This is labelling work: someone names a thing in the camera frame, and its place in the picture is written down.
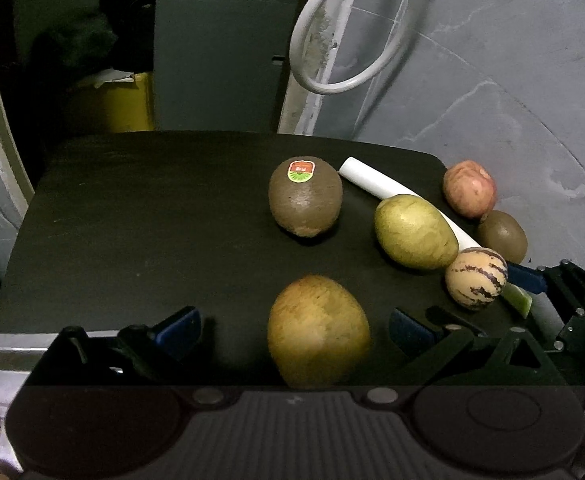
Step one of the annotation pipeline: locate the yellow container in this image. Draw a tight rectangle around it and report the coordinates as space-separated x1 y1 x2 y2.
67 72 154 133

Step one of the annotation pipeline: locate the stainless steel tray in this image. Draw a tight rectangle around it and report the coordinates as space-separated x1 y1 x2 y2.
0 332 53 480

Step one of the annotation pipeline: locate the green-brown mango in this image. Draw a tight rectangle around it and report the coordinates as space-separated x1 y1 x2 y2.
267 275 372 390

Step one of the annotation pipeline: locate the yellow-green pear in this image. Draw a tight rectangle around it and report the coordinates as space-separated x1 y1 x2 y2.
375 194 459 270

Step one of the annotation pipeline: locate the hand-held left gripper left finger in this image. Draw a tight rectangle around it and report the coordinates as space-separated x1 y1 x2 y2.
30 306 226 407

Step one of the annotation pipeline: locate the crumpled white paper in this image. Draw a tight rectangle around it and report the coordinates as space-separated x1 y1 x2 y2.
94 69 136 87

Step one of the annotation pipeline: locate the white flexible hose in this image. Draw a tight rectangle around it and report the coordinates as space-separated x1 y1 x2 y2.
289 0 436 96

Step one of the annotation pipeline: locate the white leek stalk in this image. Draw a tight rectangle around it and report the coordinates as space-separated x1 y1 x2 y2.
339 156 533 319

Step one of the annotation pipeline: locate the plain brown kiwi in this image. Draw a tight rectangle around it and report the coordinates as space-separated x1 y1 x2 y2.
477 210 528 264

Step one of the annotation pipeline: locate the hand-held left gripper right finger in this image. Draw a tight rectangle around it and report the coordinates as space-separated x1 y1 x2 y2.
365 307 566 407

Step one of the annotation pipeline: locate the striped pepino melon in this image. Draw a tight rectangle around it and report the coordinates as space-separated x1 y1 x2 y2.
445 248 509 310

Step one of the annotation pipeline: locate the red apple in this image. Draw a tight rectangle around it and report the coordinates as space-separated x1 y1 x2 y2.
443 160 497 219

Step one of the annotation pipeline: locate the grey cabinet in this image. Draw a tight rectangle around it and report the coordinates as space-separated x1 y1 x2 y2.
153 0 306 133

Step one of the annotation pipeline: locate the dark bag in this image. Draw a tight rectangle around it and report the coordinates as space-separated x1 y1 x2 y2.
32 10 118 86

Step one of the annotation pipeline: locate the large kiwi with sticker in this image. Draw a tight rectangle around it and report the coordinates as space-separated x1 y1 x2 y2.
268 156 344 238

